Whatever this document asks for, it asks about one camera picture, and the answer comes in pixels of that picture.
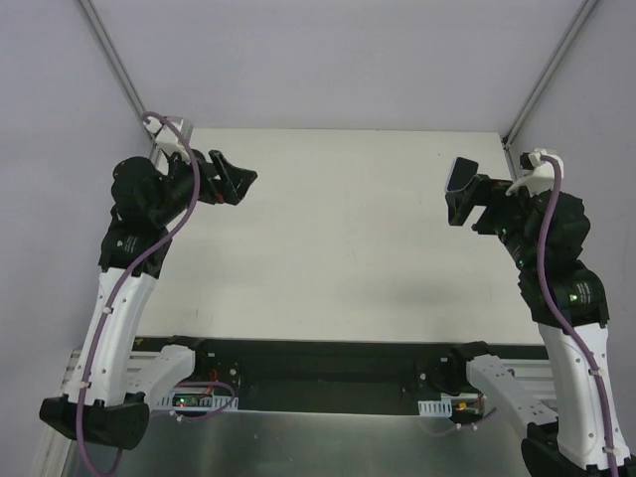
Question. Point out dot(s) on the left white cable duct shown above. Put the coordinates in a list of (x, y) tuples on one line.
[(191, 402)]

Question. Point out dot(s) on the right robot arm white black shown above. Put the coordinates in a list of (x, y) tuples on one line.
[(544, 233)]

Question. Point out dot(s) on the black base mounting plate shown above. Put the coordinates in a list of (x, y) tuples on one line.
[(323, 377)]

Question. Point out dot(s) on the right white cable duct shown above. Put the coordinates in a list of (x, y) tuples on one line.
[(435, 408)]

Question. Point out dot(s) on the white cable duct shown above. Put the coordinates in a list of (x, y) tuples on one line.
[(435, 408), (191, 402)]

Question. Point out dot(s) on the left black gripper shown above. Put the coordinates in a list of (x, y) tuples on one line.
[(217, 178)]

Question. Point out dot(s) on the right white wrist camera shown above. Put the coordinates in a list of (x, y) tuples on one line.
[(540, 170)]

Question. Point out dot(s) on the left aluminium frame post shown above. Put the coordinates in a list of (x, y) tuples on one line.
[(112, 57)]

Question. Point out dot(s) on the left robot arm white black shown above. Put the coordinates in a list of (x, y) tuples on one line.
[(101, 404)]

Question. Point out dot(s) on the aluminium frame post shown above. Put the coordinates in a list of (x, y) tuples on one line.
[(570, 35), (112, 57)]

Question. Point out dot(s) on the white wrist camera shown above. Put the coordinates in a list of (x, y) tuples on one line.
[(540, 170), (165, 138)]

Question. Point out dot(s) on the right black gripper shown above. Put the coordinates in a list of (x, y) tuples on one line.
[(478, 200)]

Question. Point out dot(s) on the right aluminium frame post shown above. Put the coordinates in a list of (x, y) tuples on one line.
[(570, 35)]

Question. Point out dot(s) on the phone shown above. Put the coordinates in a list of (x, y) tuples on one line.
[(461, 173)]

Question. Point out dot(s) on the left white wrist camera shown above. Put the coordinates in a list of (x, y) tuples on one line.
[(165, 138)]

